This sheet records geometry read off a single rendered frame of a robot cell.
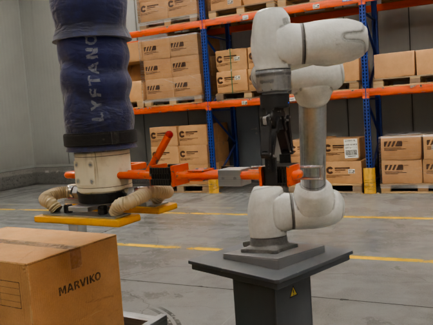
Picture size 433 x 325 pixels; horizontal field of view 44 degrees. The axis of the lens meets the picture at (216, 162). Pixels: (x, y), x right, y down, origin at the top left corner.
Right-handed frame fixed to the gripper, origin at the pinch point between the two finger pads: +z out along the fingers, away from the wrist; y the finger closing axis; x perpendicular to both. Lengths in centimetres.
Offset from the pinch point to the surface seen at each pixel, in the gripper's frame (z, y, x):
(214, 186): 106, -673, -433
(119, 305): 50, -16, -73
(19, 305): 38, 22, -79
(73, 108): -21, 12, -59
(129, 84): -27, -2, -49
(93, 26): -44, 9, -51
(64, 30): -43, 12, -59
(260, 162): 79, -812, -410
